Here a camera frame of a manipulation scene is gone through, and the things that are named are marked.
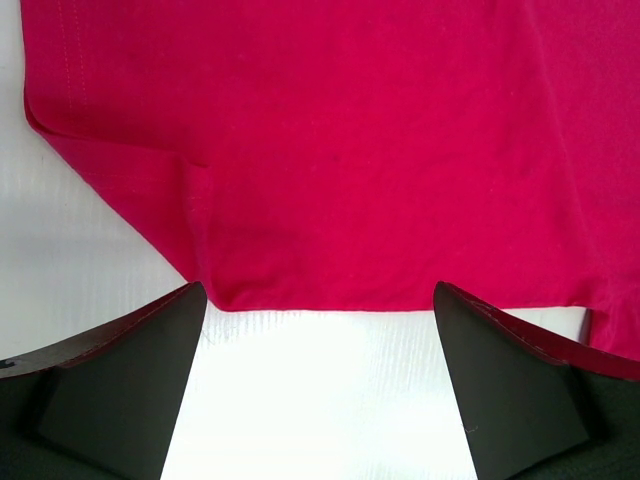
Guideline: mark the crimson pink t-shirt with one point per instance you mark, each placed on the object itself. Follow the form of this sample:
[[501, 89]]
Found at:
[[349, 155]]

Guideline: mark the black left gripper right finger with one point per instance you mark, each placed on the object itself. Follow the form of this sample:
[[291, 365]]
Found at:
[[534, 404]]

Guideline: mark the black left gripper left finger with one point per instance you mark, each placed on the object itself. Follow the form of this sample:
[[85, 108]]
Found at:
[[102, 404]]

